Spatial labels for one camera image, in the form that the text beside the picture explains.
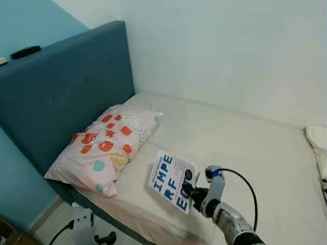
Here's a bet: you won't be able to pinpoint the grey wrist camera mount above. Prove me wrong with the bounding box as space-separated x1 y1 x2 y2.
71 208 95 245
204 165 226 206

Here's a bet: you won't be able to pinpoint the pink orange-spotted pillow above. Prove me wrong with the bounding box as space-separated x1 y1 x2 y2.
44 104 164 198

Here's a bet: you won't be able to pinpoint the cream cartoon print blanket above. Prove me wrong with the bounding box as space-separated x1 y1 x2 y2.
305 125 327 180

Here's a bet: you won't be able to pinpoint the white book blue letters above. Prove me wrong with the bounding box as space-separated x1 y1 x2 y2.
148 149 198 215

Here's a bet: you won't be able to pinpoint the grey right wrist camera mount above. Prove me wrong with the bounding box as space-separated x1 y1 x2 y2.
204 165 226 206

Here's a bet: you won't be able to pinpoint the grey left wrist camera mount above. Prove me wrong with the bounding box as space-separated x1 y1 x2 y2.
71 208 95 245

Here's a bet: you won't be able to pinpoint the black remote control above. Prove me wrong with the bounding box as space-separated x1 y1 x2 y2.
10 45 42 60

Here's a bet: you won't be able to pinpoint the blue bed frame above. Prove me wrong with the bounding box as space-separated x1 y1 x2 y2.
49 176 154 245

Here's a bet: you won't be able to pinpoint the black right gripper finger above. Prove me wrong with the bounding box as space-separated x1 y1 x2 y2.
181 178 197 202

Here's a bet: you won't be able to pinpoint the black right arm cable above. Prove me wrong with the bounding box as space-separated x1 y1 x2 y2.
212 168 258 231

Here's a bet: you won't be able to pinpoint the blue upholstered headboard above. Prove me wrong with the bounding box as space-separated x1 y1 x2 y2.
0 20 136 177

